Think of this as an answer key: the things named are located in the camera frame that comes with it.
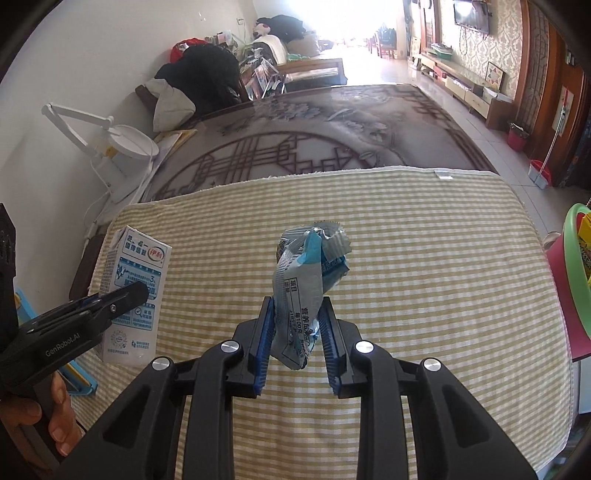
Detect red dustpan with long handle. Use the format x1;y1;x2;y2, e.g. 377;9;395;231
527;105;567;188

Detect yellow drink carton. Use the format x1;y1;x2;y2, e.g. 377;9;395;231
575;213;591;288

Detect black jacket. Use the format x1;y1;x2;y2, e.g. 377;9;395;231
154;44;242;128

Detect small red waste bin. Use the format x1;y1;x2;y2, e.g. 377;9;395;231
506;120;532;151

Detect table with patterned top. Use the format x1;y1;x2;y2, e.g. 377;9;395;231
144;83;502;205

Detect white desk lamp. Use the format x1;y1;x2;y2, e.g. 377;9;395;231
41;103;161;205

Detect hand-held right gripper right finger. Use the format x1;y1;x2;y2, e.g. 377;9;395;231
321;296;539;480

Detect wall television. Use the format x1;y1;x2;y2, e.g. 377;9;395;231
452;0;491;35

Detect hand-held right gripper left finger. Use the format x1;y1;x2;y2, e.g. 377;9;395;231
60;296;278;480

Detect wooden coffee table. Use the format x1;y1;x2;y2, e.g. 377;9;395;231
276;58;349;94

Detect silver blue wrapper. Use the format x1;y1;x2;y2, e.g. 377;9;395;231
271;222;353;371

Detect person's left hand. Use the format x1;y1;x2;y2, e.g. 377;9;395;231
0;368;85;456

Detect dark wooden chair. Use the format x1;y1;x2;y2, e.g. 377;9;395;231
68;230;110;302

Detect long television cabinet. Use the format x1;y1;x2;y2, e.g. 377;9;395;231
417;51;516;131

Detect white blue milk carton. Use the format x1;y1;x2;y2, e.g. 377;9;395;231
94;224;173;369

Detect metal rack with books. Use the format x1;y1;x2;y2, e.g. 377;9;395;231
239;58;286;101

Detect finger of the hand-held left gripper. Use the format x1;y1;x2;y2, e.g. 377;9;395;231
28;281;150;334

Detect black clothes pile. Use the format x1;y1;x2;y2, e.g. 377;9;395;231
255;14;308;45

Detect beige sofa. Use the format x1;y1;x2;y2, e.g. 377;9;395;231
250;34;343;71

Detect green striped cloth mat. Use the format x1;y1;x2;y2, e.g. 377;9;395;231
71;166;581;480

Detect white plastic bag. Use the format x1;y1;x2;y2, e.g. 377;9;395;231
151;78;198;133

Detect yellow picture book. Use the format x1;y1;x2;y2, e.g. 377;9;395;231
154;129;198;158

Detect red bucket with green rim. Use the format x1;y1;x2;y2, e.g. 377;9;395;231
546;203;591;362

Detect red bag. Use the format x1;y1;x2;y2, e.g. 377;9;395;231
169;39;209;64

